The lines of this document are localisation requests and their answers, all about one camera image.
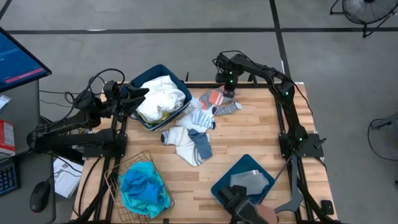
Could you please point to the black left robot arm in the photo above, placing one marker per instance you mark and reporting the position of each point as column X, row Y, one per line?
column 62, row 124

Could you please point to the blue cloth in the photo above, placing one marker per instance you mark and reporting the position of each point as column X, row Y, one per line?
column 143, row 186

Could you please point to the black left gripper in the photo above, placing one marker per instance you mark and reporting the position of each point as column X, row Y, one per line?
column 119, row 104

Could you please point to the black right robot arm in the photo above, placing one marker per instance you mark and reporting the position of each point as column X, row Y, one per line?
column 286, row 102

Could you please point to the blue grey sock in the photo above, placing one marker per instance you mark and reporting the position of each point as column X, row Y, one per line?
column 202, row 144

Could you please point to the grey desk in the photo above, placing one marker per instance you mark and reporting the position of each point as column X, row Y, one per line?
column 28, row 109

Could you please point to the computer monitor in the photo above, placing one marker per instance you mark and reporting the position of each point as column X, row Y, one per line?
column 18, row 62

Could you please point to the grey forked metal bracket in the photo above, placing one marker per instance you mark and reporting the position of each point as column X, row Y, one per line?
column 293, row 199

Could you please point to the black computer mouse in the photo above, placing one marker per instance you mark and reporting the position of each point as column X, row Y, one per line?
column 39, row 197

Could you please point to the black floor fan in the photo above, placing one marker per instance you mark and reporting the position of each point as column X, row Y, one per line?
column 367, row 11

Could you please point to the black corner bracket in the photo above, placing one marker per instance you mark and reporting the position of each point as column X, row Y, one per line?
column 327, row 207

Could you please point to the navy square tray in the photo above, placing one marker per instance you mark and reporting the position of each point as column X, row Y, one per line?
column 242, row 165

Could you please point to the navy fabric bin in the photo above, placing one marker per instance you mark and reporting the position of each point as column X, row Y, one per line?
column 183, row 90

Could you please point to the yellow green cloth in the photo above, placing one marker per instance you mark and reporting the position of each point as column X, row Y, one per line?
column 161, row 117

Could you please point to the grey stand leg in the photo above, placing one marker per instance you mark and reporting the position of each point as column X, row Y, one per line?
column 388, row 121

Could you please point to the person's hand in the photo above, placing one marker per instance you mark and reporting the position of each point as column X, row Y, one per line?
column 268, row 215

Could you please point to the turquoise cloth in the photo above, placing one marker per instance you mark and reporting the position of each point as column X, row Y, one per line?
column 133, row 202

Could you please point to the white paper sheet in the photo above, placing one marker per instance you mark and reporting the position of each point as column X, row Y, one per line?
column 66, row 180

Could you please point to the white blue striped sock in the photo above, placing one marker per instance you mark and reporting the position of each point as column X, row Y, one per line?
column 203, row 119

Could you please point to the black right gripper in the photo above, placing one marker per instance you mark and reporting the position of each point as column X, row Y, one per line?
column 230, row 79

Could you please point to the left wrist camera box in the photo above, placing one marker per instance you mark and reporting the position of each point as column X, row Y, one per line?
column 111, row 89

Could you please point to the white sock grey toe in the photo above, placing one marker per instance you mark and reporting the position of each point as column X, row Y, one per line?
column 180, row 140

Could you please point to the black keyboard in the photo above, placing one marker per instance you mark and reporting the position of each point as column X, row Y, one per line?
column 7, row 180

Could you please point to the white fluffy cloth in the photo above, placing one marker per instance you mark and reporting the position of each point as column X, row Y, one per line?
column 161, row 96

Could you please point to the grey pink sock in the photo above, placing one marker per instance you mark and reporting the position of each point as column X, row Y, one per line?
column 214, row 98

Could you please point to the grey striped sock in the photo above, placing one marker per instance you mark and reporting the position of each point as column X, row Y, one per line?
column 228, row 109

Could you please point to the red white box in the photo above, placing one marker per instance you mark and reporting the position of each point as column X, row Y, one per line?
column 6, row 137

